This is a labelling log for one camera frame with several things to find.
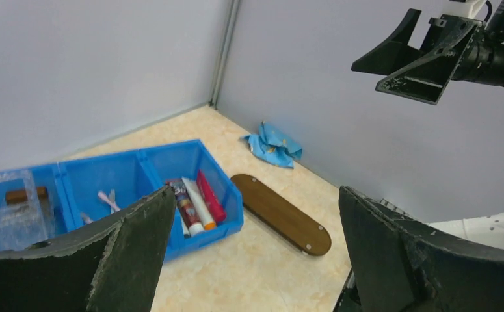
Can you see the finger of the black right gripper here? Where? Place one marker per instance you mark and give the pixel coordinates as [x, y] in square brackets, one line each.
[394, 52]
[425, 79]

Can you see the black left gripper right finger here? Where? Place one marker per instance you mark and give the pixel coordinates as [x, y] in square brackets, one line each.
[401, 264]

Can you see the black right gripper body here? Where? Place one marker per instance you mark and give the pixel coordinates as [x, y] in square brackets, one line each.
[484, 63]

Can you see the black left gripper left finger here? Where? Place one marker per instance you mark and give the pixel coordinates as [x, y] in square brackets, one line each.
[112, 264]

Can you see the clear holder with wooden ends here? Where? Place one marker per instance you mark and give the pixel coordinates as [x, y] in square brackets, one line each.
[25, 218]

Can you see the light pink toothbrush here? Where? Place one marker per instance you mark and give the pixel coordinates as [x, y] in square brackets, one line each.
[111, 197]

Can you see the brown oval wooden tray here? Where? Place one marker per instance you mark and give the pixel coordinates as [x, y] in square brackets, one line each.
[293, 225]

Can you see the white tube black cap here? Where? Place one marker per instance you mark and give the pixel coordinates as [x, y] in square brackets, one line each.
[185, 229]

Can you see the white tube orange cap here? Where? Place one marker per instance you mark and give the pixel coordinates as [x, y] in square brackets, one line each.
[207, 220]

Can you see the blue divided storage bin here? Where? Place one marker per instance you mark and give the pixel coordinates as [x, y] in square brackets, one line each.
[72, 187]

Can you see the blue crumpled cloth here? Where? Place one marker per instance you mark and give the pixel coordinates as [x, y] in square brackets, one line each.
[273, 146]

